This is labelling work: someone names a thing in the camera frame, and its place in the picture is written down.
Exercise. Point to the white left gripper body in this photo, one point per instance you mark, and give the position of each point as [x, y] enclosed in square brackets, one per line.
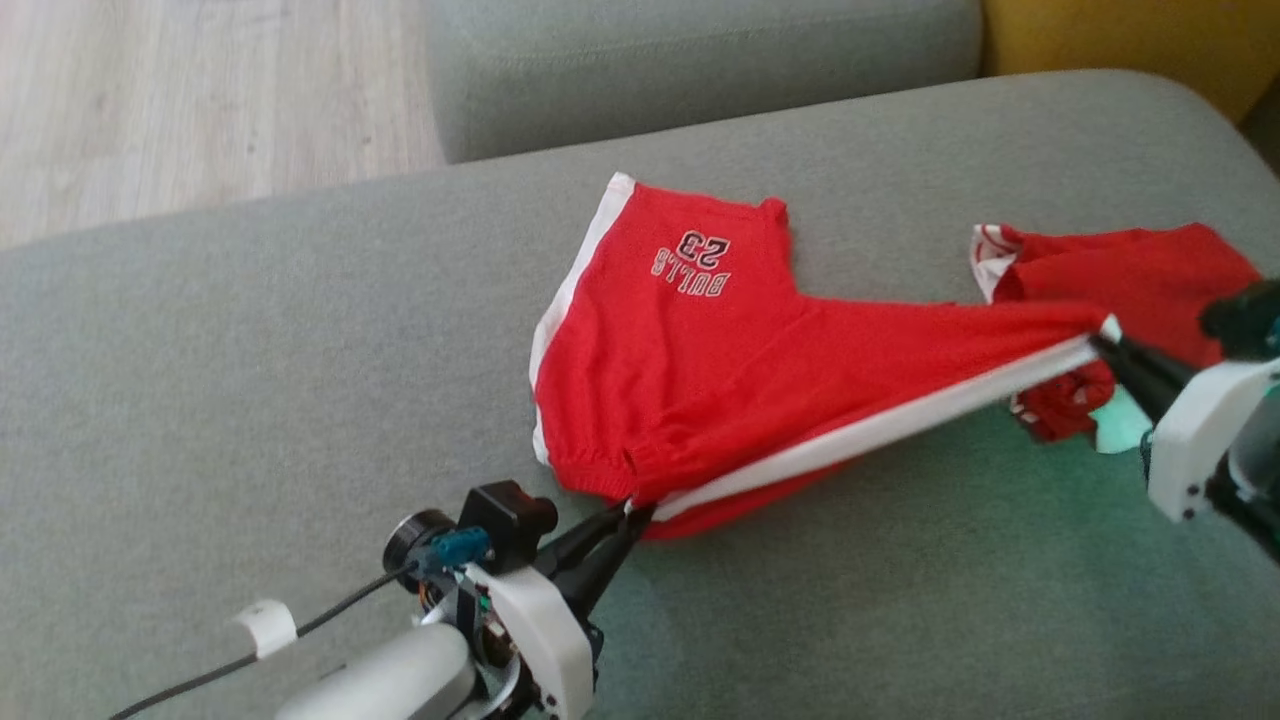
[545, 630]

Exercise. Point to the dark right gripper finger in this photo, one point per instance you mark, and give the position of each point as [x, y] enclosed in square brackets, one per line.
[1150, 362]
[1145, 390]

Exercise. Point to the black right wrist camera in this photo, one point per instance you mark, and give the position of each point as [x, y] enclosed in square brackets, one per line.
[1245, 315]

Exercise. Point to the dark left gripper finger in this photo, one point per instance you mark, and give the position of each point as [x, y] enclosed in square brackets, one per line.
[610, 565]
[585, 535]

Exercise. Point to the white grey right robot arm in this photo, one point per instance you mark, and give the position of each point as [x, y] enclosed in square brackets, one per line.
[1255, 470]

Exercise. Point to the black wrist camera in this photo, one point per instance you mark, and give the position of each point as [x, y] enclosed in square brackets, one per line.
[500, 520]
[1245, 315]

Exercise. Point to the red basketball shorts white stripe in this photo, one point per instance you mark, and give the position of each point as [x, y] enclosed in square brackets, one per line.
[720, 380]

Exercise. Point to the grey fabric sofa cushion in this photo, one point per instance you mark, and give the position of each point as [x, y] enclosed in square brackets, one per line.
[700, 70]

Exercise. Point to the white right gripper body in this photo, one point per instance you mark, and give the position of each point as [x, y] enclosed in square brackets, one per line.
[1205, 435]

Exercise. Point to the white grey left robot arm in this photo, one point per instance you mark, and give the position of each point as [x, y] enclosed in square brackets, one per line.
[390, 680]

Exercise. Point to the yellow upholstered furniture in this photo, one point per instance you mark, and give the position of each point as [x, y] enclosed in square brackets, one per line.
[1130, 45]

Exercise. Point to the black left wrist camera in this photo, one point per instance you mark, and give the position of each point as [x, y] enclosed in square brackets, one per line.
[500, 520]

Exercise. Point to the red basketball jersey white sleeves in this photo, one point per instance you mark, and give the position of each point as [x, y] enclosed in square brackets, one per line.
[1150, 275]

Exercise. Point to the grey fabric sofa seat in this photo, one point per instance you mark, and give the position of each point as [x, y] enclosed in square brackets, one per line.
[300, 400]

